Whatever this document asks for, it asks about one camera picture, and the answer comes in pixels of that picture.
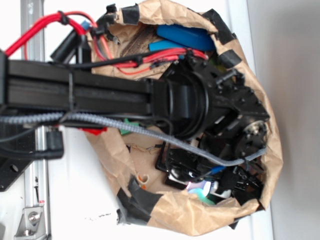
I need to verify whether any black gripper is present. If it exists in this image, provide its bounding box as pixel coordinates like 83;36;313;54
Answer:
155;141;264;205

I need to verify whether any green foam ball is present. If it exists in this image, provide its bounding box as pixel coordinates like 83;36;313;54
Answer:
188;188;215;205

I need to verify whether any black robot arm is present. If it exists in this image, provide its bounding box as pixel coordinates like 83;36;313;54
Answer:
0;48;269;204

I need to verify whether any orange plastic carrot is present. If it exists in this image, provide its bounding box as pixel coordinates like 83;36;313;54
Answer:
138;174;149;190

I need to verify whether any green wooden block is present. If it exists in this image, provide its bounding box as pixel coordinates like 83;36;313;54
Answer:
119;118;140;136

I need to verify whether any blue wooden block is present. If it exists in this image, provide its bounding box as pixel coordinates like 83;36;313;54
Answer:
148;40;186;52

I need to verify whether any brown bark piece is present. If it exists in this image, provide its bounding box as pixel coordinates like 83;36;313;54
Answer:
120;26;158;57

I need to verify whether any brown paper bag bin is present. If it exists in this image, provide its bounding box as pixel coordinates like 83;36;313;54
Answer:
86;0;283;236

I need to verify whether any red cable bundle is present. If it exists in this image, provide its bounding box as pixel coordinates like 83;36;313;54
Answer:
4;10;209;76

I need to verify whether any grey braided cable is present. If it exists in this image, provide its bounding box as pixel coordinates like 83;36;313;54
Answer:
0;112;267;167

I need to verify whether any metal corner bracket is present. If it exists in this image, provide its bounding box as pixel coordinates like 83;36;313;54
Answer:
14;206;48;240

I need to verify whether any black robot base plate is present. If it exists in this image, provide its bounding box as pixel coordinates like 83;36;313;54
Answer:
0;156;33;193

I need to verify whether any aluminium extrusion rail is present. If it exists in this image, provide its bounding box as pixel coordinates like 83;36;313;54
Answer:
20;0;52;240

